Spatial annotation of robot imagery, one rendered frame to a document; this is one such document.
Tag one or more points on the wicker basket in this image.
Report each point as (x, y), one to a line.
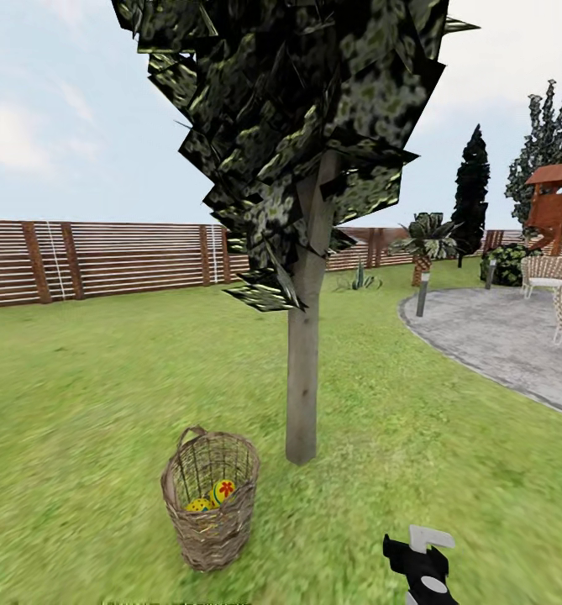
(226, 542)

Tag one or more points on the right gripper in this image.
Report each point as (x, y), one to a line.
(402, 557)

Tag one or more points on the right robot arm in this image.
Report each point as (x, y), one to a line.
(425, 570)

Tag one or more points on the tree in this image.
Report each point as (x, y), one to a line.
(544, 148)
(470, 214)
(301, 110)

